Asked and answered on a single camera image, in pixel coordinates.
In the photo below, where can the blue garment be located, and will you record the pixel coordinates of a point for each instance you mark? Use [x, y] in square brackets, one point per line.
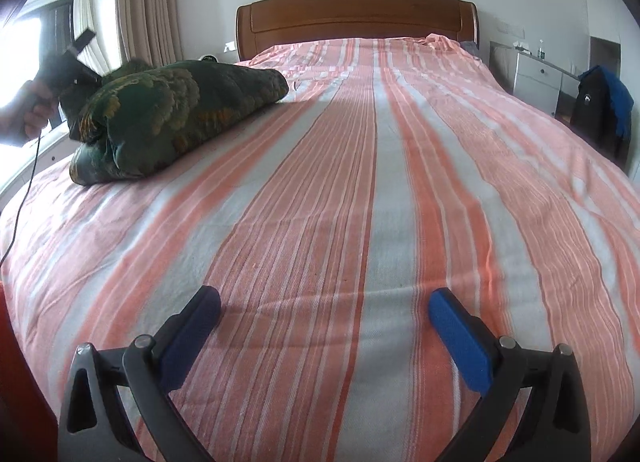
[622, 102]

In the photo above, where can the black jacket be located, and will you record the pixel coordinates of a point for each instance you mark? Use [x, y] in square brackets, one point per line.
[590, 112]

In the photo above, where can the person's left hand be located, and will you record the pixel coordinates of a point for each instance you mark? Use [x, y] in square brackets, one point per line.
[35, 122]

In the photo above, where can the wooden headboard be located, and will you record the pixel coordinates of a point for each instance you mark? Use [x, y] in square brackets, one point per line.
[350, 17]

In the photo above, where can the bed with striped pink sheet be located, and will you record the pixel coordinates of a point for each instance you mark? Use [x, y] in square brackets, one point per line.
[375, 217]

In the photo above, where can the white wall switch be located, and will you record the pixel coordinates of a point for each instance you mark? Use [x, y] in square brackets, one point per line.
[507, 30]

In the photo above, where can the green patterned jacket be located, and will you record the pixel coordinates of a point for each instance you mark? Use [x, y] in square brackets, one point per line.
[175, 112]

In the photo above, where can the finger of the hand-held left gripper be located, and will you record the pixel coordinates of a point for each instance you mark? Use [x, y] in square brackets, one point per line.
[75, 124]

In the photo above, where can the small white fan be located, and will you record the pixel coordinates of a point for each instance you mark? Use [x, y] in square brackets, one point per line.
[209, 58]

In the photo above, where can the white sheer curtain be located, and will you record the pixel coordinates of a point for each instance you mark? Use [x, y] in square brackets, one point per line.
[97, 22]

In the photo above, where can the white wardrobe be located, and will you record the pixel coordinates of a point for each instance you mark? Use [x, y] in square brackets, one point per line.
[607, 7]

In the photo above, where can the grey nightstand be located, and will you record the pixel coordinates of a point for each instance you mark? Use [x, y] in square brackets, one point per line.
[537, 79]

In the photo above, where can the red cloth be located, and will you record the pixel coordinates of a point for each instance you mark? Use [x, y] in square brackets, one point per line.
[20, 382]

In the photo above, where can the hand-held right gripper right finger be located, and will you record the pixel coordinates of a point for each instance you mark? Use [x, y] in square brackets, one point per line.
[457, 342]

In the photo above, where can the dark framed window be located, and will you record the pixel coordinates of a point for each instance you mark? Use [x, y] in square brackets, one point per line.
[60, 24]

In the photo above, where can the beige curtain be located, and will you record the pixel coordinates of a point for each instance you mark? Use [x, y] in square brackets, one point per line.
[145, 2]

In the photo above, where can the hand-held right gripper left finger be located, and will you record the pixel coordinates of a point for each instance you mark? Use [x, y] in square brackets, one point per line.
[192, 337]

